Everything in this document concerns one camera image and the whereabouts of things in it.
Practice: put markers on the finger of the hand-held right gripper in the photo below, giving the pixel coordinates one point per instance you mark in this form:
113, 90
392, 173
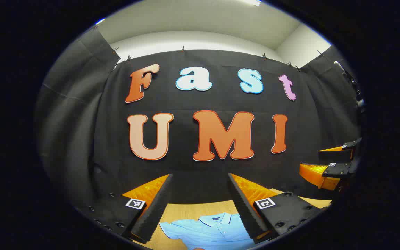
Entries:
339, 170
339, 155

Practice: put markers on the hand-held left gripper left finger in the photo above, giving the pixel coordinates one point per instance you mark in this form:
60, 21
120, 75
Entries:
155, 208

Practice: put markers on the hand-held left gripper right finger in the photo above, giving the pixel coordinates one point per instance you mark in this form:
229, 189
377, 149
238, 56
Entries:
243, 208

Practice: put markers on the light blue T-shirt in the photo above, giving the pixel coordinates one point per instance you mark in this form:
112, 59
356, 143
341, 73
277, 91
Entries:
214, 232

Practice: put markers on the ceiling light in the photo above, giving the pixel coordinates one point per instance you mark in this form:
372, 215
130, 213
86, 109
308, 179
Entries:
100, 21

